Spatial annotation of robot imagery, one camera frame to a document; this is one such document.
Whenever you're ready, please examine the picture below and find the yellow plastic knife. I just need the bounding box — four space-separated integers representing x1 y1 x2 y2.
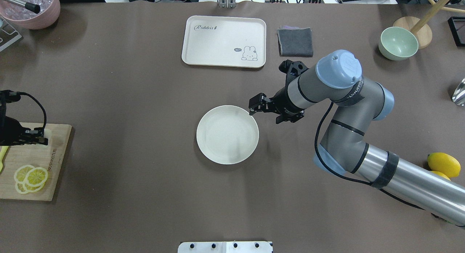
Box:
0 146 9 172

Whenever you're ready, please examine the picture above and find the metal scoop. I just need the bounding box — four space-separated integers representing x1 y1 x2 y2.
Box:
451 79 465 106

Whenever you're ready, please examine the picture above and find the lemon slices stack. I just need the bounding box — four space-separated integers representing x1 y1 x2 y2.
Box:
13 165 49 194

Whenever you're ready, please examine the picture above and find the wooden cup tree stand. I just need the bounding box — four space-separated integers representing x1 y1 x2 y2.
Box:
393 0 464 49

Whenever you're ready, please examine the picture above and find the mint green bowl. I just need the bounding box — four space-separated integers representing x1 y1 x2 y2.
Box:
378 27 420 61

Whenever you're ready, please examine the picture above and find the yellow lemon outer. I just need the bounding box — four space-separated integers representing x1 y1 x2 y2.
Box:
427 152 461 177

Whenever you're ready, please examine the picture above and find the yellow lemon near lime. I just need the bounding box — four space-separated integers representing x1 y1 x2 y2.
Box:
430 170 451 181

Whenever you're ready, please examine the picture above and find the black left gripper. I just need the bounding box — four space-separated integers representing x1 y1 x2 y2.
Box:
0 90 48 146

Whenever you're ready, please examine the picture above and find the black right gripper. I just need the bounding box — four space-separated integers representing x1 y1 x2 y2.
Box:
248 60 308 124

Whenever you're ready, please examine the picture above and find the grey folded cloth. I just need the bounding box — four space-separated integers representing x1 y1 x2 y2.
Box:
277 26 314 57

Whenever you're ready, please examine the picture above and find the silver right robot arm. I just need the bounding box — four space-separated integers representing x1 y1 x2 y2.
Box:
248 49 465 228

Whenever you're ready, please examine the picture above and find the cream rabbit serving tray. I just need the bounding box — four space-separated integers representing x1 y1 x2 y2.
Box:
181 16 266 68

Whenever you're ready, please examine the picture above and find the pink bowl with ice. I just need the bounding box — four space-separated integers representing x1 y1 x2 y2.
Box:
0 0 60 30

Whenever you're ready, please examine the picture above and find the wooden cutting board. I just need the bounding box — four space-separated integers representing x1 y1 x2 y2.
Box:
0 123 72 201

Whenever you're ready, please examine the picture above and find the white cup rack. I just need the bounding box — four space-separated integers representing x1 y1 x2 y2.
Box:
0 16 22 52

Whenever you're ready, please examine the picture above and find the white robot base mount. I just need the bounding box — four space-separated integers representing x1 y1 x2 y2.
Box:
177 240 274 253

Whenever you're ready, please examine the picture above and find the metal muddler black tip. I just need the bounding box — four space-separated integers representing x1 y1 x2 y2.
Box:
2 0 41 13

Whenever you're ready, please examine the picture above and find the cream round plate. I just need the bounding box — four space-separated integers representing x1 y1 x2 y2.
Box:
196 105 259 165

